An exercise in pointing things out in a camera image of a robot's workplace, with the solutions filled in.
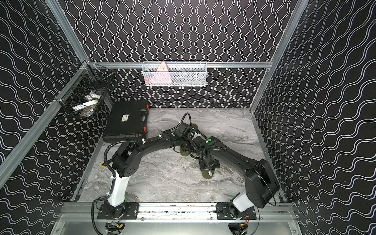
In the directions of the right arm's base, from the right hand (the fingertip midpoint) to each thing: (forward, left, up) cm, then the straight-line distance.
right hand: (208, 169), depth 81 cm
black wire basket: (+33, +72, +25) cm, 82 cm away
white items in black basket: (+19, +62, +28) cm, 71 cm away
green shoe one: (+7, +14, +6) cm, 17 cm away
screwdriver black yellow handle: (+3, +63, -5) cm, 63 cm away
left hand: (+10, +3, +3) cm, 11 cm away
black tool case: (+34, +56, +2) cm, 65 cm away
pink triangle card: (+48, +28, +29) cm, 63 cm away
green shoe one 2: (-3, +1, 0) cm, 3 cm away
